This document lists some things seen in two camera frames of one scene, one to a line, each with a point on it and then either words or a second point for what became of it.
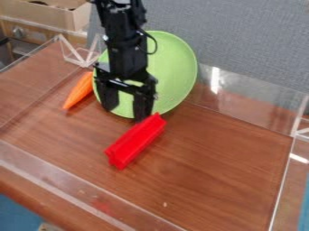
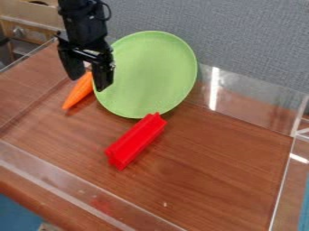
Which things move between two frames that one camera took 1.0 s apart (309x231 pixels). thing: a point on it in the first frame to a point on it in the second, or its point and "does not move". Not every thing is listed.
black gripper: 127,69 to 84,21
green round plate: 171,67 does not move
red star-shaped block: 128,146 does not move
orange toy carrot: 81,88 does not move
